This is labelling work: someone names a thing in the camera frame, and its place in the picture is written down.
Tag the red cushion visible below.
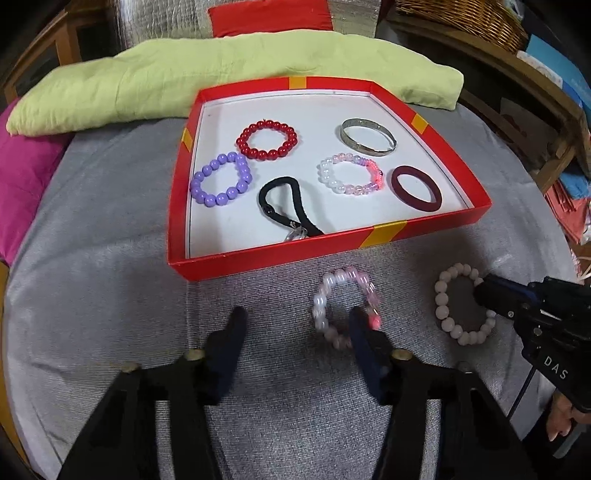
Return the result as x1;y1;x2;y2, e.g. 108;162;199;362
207;0;330;38

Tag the wooden bench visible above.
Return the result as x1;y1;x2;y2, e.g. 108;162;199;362
385;17;591;195

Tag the red bead bracelet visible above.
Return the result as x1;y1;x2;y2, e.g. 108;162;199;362
236;119;299;162

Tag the pink translucent bead bracelet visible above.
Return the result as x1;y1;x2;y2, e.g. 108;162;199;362
311;267;383;350
316;151;385;197

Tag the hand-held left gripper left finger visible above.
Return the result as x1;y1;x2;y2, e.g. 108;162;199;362
58;307;248;480

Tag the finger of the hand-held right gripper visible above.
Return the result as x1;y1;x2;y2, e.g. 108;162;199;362
472;281;526;320
483;275;533;297

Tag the person's right hand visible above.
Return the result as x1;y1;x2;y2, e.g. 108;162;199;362
545;396;579;445

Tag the purple bead bracelet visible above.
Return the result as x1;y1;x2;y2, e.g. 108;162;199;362
189;152;253;206

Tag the light green quilt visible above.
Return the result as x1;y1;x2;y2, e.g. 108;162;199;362
6;28;465;138

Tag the blue cardboard box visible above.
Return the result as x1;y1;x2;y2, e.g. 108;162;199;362
525;34;591;108

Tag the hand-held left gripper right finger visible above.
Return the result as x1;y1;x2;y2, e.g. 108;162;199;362
348;306;539;480

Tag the red cardboard box lid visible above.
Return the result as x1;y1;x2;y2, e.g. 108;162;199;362
167;76;493;282

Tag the dark red hair tie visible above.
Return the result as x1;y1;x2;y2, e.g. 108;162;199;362
391;165;443;214

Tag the silver metal bangle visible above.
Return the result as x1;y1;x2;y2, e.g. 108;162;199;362
340;117;398;156

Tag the pale white bead bracelet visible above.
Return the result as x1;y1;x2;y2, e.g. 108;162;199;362
433;263;498;347

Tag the magenta cushion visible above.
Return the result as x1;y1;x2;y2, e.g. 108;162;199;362
0;96;73;267

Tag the black cable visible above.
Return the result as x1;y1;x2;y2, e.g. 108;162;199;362
507;364;539;419

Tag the silver foil insulation mat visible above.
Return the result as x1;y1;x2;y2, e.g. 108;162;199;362
108;0;385;52

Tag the black hair tie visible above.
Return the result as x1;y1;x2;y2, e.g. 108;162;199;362
257;175;325;241

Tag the wicker basket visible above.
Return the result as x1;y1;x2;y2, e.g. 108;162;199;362
394;0;530;54

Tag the wooden cabinet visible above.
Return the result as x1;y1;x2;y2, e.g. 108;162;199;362
4;9;114;105

